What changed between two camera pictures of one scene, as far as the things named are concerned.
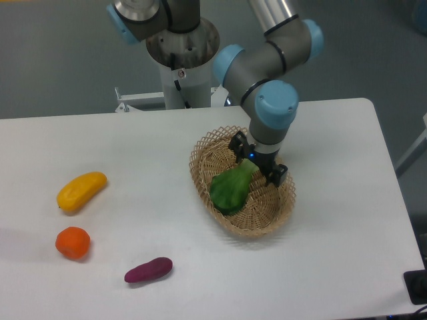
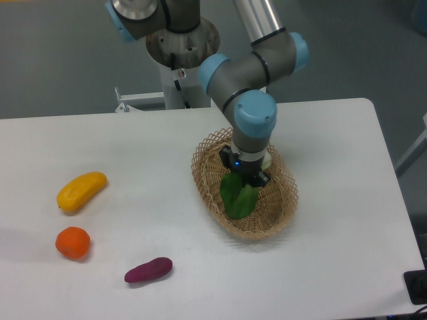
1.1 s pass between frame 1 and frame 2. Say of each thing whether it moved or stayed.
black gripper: moved
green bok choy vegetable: moved
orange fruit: stayed
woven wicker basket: stayed
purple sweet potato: stayed
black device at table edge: stayed
